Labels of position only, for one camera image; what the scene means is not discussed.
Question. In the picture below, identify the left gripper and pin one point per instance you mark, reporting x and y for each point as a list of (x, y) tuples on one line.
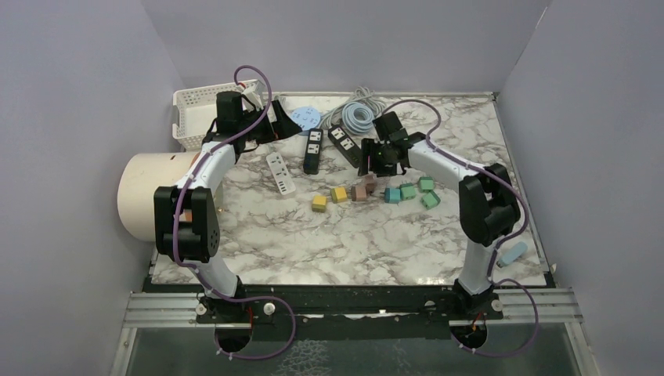
[(283, 126)]

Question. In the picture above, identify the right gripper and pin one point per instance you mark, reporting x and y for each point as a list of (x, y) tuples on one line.
[(368, 147)]

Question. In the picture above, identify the blue round power socket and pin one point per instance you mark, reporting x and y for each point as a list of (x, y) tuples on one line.
[(306, 117)]

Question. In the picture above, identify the teal plug adapter round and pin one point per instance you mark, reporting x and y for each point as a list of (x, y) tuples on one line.
[(392, 195)]

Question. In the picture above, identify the pink plug adapter round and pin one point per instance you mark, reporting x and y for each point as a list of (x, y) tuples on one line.
[(358, 193)]

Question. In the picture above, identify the black power strip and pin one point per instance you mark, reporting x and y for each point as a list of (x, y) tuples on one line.
[(313, 151), (345, 145)]

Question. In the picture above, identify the yellow plug adapter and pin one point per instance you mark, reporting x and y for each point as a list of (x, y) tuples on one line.
[(319, 203), (338, 194)]

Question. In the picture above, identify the white power strip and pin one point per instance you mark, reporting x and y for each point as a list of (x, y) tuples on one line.
[(281, 174)]

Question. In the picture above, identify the green plug adapter white strip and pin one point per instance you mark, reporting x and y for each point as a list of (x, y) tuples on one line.
[(430, 200)]

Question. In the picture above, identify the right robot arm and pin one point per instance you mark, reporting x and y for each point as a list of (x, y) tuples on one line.
[(488, 203)]

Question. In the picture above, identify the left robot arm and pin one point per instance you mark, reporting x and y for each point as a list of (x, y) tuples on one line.
[(185, 215)]

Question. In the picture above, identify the white plastic basket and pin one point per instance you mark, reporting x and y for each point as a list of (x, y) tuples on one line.
[(193, 110)]

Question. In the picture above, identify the cream cylinder container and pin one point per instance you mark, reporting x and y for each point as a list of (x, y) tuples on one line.
[(142, 175)]

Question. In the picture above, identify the light blue small device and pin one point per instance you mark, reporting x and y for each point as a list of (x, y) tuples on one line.
[(511, 255)]

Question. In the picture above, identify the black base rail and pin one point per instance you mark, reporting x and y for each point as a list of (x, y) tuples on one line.
[(318, 312)]

